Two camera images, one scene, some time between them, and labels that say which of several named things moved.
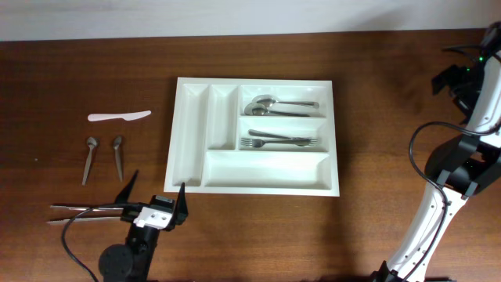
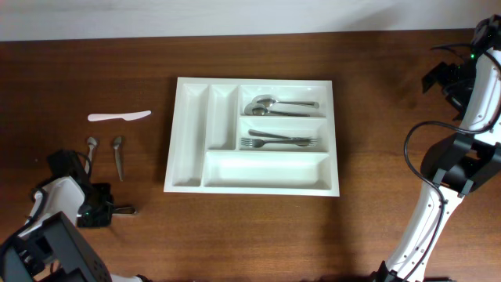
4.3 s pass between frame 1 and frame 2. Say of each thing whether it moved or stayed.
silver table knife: stayed
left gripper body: moved
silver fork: stayed
